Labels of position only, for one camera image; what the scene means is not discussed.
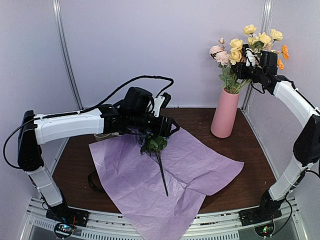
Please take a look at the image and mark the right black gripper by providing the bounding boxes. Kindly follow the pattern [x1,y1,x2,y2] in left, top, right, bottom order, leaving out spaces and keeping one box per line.
[231,61,266,82]

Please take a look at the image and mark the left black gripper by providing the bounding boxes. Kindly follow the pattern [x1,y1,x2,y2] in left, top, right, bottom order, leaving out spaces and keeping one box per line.
[128,111,181,138]

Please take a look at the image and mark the peach rose stem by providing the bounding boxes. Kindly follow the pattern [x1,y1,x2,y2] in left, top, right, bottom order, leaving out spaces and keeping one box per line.
[209,37,231,88]

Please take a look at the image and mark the yellow rose bunch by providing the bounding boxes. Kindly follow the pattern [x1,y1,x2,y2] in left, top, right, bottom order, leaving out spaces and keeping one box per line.
[229,24,284,93]

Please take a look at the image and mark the blue hydrangea flower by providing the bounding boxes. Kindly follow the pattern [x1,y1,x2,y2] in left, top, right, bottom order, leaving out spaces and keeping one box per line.
[140,132,169,197]

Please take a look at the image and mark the fuzzy green orange flower stem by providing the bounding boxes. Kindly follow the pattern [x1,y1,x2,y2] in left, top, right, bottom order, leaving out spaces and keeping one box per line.
[237,44,290,94]

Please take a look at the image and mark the purple tissue paper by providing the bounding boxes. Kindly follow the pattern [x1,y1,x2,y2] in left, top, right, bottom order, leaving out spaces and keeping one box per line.
[89,124,245,240]

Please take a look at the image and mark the black printed ribbon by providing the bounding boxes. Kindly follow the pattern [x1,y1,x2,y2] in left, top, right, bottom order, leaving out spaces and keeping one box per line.
[87,170,106,194]

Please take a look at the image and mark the pink and yellow roses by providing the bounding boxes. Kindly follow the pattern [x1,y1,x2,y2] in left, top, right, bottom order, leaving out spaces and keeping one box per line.
[224,66,239,94]

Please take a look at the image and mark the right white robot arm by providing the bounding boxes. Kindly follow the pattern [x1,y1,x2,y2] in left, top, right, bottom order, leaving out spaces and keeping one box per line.
[231,63,320,221]

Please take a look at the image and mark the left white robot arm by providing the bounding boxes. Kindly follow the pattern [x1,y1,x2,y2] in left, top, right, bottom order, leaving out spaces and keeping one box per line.
[17,104,180,222]

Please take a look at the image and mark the pink cylindrical vase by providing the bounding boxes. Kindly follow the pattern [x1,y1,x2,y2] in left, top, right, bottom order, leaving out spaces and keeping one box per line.
[210,88,240,139]

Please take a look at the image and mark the white floral mug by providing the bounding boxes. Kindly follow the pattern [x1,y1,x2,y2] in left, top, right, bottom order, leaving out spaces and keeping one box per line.
[94,132,120,141]

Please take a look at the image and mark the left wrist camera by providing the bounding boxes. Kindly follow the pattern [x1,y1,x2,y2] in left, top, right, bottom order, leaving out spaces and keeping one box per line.
[121,87,153,113]

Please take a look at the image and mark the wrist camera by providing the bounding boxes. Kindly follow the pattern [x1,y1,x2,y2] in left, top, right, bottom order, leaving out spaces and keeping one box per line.
[121,87,153,113]
[259,50,278,75]

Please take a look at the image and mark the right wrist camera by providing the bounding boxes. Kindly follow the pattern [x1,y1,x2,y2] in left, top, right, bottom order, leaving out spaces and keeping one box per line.
[259,50,278,75]

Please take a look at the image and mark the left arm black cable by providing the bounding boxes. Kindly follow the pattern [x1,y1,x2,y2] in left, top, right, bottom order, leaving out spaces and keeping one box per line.
[2,74,175,169]

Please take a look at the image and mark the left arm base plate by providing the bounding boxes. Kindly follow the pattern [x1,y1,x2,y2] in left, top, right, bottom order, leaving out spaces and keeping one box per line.
[45,205,89,227]

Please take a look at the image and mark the left aluminium frame post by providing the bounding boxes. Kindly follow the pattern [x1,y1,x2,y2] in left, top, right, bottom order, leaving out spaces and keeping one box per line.
[52,0,84,110]

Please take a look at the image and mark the aluminium front rail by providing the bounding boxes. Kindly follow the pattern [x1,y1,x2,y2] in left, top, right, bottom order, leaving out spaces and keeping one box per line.
[18,197,309,240]

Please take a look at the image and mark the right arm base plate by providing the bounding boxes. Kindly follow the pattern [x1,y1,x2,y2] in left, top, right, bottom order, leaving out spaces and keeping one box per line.
[238,206,282,227]

